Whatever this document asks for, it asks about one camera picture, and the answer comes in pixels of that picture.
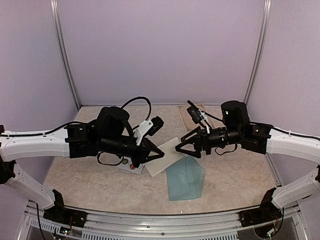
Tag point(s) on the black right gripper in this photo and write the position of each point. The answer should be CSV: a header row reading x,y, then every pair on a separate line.
x,y
201,143

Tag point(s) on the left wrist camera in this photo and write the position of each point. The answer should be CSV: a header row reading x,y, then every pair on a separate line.
x,y
158,123

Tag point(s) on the left aluminium frame post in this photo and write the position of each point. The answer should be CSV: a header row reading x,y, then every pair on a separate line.
x,y
55,11

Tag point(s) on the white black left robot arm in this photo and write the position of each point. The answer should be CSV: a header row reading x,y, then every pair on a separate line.
x,y
109,133

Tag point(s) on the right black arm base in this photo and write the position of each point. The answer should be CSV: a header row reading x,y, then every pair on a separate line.
x,y
258,216

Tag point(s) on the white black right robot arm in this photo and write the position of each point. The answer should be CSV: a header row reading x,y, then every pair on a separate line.
x,y
262,138

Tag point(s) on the aluminium front rail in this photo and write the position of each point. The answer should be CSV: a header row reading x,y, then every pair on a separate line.
x,y
104,225

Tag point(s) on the right aluminium frame post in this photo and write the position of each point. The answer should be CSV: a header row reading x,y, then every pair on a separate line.
x,y
259,50

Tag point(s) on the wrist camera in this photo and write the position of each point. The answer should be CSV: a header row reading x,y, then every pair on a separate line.
x,y
194,112
158,123

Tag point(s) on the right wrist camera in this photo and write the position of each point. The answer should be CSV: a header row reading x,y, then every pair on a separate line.
x,y
194,112

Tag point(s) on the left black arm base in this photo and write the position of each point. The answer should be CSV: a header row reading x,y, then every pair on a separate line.
x,y
66,216

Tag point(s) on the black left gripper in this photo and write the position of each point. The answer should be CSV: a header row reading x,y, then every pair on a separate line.
x,y
146,146

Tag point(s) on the aluminium frame post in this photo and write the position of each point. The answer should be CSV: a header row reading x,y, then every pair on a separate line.
x,y
259,50
55,11

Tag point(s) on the beige ornate letter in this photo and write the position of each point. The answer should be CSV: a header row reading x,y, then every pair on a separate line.
x,y
186,119

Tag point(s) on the teal paper envelope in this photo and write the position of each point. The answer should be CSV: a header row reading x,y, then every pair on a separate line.
x,y
185,179

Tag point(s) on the beige lined letter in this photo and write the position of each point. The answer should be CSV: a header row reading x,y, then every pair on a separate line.
x,y
171,156

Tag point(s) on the white sticker sheet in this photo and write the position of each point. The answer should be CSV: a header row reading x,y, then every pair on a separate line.
x,y
127,165

